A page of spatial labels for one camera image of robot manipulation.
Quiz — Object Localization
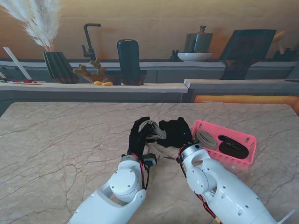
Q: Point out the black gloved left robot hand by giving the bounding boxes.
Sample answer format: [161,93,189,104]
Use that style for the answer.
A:
[127,116,154,156]

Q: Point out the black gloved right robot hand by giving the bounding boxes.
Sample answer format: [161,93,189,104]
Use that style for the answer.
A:
[156,116,194,149]

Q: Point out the beige woven belt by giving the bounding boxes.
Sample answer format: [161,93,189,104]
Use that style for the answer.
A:
[139,120,175,161]
[194,130,219,150]

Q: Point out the dark brown belt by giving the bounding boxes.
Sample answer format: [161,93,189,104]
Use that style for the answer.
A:
[217,134,249,161]

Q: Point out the pink plastic storage basket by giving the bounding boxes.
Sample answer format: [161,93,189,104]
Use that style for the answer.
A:
[191,119,257,169]

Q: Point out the grey back counter cabinets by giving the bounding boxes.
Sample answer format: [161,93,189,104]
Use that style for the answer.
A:
[0,59,299,84]

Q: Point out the raised counter orange glow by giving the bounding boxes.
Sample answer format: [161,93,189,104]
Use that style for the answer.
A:
[183,78,299,104]

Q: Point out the tall black cylinder container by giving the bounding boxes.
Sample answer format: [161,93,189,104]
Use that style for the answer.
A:
[116,39,142,86]

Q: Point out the cactus plants in bowl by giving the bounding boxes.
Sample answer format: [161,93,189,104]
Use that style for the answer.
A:
[72,58,109,84]

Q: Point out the white speckled bowl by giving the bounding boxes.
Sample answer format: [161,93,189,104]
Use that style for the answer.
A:
[177,52,214,63]

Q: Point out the grey pot with lid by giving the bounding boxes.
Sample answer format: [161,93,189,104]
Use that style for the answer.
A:
[184,25,214,53]

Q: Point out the dark ribbed vase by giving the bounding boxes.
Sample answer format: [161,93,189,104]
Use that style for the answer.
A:
[43,51,79,84]

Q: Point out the black kitchen faucet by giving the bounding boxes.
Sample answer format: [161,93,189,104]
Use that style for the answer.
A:
[81,23,102,62]

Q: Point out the plate with red food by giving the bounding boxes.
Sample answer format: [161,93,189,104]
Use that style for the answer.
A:
[6,79,44,85]

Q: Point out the dark utensil holder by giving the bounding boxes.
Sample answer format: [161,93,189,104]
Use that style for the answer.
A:
[273,48,299,62]

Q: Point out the wooden kitchen utensils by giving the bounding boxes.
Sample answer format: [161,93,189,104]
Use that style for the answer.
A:
[272,30,288,54]

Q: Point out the white pampas grass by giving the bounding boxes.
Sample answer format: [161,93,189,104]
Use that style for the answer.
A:
[0,0,64,53]

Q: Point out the white leaning board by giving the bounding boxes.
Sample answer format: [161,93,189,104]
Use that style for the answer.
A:
[2,46,33,80]

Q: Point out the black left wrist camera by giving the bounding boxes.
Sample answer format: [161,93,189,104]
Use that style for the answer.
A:
[142,153,157,168]

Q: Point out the left arm red black cables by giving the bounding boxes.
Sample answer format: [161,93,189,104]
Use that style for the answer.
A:
[130,153,150,191]

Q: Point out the arm red black cables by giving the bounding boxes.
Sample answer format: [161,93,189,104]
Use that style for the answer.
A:
[130,153,150,191]
[178,149,222,222]

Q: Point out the right arm red black cables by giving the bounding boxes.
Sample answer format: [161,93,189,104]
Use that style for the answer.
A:
[178,149,222,222]

